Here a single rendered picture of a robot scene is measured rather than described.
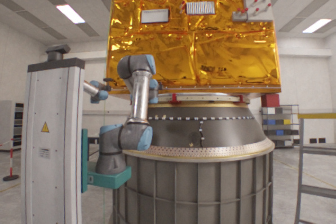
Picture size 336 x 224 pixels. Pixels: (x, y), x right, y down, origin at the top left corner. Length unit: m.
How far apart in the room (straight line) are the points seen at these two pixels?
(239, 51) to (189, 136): 1.04
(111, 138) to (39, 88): 0.44
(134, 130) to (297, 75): 8.88
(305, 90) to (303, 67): 1.13
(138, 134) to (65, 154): 0.33
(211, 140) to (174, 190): 0.54
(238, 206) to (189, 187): 0.50
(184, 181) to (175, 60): 1.19
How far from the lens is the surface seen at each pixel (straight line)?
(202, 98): 1.59
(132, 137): 0.76
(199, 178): 1.47
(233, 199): 1.65
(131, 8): 2.13
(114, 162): 0.83
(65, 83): 0.82
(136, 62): 0.91
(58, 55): 0.93
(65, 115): 0.80
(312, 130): 9.49
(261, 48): 1.96
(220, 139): 1.52
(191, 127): 1.50
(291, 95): 8.89
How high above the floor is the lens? 1.53
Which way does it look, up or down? 6 degrees up
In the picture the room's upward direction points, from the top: straight up
